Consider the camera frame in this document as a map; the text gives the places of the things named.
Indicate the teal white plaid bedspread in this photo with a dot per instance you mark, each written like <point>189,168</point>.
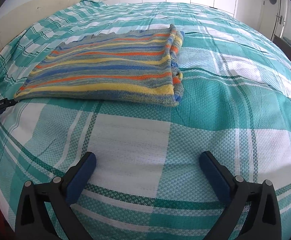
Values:
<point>148,183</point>

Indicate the multicolour striped knit sweater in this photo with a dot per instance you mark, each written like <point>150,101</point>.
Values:
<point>140,66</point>

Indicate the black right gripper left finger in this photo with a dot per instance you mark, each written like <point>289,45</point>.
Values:
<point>32,219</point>

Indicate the cream bed headboard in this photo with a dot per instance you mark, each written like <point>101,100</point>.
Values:
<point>23,16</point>

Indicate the white door with handle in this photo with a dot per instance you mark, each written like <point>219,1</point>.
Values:
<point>265,16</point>

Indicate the dark side furniture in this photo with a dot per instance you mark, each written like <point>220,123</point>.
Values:
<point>290,52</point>

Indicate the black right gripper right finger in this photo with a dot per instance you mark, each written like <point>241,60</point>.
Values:
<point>234,192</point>

